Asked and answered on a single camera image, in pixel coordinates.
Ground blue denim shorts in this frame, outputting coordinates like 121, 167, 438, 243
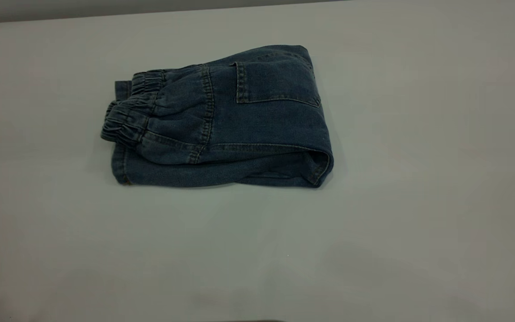
101, 44, 334, 188

